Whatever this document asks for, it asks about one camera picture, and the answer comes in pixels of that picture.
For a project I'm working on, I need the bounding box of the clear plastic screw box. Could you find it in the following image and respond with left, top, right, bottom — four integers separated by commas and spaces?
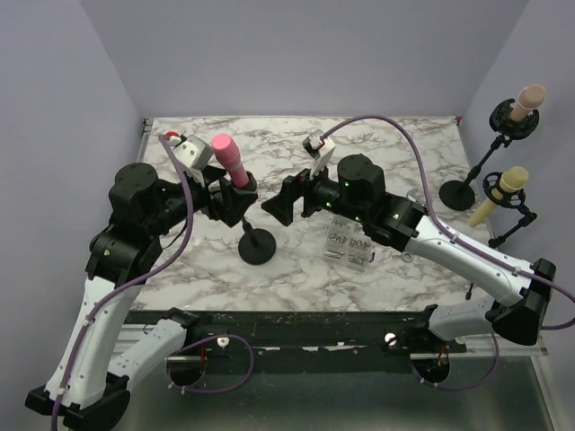
322, 215, 375, 271

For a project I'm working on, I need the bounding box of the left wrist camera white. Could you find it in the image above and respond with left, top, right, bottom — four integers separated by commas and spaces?
165, 131, 214, 175

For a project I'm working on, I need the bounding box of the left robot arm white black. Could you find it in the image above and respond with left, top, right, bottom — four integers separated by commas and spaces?
25, 163, 258, 430

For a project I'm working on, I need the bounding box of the black tripod stand shock mount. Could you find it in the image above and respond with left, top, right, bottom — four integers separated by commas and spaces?
464, 171, 538, 302

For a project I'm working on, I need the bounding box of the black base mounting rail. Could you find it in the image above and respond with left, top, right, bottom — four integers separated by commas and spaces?
165, 307, 468, 376

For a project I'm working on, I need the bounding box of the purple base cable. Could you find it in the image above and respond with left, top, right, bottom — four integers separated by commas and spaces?
166, 334, 256, 396
411, 334, 500, 390

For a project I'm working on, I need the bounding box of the black round-base microphone stand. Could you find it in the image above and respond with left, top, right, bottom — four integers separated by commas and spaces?
210, 172, 279, 266

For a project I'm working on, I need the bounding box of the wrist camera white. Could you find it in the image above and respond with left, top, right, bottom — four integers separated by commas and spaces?
165, 131, 214, 175
303, 130, 336, 178

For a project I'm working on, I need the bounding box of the orange handled adjustable wrench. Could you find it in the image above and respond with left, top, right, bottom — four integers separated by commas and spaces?
402, 189, 427, 263

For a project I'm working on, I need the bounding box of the beige pink toy microphone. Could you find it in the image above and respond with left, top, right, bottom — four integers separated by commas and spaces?
509, 84, 547, 122

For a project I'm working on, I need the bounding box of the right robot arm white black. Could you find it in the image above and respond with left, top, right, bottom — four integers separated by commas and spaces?
261, 154, 556, 352

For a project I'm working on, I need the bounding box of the black stand with shock mount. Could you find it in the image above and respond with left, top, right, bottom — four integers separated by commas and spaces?
438, 96, 541, 212

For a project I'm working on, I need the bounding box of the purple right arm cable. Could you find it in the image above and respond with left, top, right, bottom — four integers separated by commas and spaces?
321, 115, 575, 332

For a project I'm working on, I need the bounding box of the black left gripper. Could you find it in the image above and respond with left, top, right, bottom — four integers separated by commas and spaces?
147, 164, 259, 237

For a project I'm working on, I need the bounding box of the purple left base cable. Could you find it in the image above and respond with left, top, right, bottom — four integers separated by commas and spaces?
166, 334, 256, 396

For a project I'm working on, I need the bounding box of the yellow toy microphone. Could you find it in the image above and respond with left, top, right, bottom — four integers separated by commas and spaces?
468, 166, 529, 227

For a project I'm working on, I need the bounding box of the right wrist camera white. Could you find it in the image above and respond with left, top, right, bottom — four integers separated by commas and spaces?
303, 130, 336, 178

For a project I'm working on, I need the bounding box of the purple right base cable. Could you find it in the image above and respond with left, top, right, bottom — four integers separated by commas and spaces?
411, 334, 500, 390

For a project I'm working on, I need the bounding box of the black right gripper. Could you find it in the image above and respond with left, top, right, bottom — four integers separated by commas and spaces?
261, 154, 367, 226

